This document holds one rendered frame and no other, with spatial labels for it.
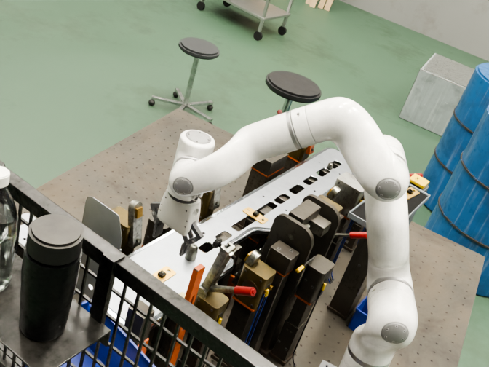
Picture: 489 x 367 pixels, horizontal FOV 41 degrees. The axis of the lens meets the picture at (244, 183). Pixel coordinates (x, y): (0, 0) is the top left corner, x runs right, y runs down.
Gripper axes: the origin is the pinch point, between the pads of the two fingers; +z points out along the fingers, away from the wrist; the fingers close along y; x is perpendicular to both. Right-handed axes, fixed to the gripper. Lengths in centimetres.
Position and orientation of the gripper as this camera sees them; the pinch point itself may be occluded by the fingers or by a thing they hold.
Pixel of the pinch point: (170, 241)
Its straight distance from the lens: 169.2
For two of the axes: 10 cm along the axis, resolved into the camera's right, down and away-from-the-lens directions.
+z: -2.6, 8.2, 5.1
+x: -5.5, 3.1, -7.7
